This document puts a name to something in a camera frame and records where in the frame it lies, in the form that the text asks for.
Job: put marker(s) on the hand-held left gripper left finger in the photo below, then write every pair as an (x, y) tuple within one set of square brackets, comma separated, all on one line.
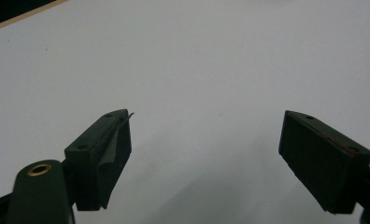
[(96, 161)]

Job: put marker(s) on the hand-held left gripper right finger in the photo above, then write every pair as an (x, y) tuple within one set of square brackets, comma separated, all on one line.
[(323, 161)]

